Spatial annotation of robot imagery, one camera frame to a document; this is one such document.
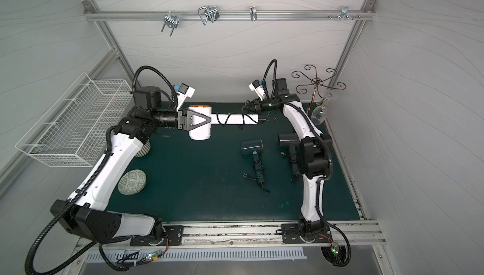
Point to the white hair dryer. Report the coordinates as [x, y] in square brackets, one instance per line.
[205, 132]

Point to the small metal clamp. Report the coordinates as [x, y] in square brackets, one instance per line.
[253, 13]

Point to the metal u-bolt bracket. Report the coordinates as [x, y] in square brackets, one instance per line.
[208, 14]

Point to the metal bolt bracket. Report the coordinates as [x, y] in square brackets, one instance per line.
[345, 15]

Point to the striped ceramic mug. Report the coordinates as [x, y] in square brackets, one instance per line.
[144, 150]

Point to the metal glass holder stand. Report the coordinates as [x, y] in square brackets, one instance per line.
[316, 83]

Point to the white vent strip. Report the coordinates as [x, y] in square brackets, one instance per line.
[205, 254]

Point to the patterned ceramic bowl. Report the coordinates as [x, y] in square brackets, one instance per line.
[132, 182]

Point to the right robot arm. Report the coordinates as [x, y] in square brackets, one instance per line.
[311, 160]

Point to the metal hook bracket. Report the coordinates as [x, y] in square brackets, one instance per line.
[170, 23]

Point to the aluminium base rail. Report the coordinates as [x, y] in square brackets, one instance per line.
[270, 234]

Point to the clear wine glass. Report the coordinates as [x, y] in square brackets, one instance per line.
[319, 114]

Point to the aluminium top rail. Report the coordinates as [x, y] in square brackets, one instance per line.
[225, 15]

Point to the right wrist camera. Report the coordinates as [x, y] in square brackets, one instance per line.
[259, 87]

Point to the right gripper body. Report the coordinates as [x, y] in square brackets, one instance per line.
[258, 105]

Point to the dark green hair dryer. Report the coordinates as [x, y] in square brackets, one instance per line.
[254, 148]

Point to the green table mat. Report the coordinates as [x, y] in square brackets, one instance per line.
[202, 181]

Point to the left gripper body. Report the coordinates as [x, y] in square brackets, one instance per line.
[181, 119]

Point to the white wire basket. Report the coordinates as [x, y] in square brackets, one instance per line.
[72, 132]

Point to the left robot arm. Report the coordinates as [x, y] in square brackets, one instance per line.
[84, 214]

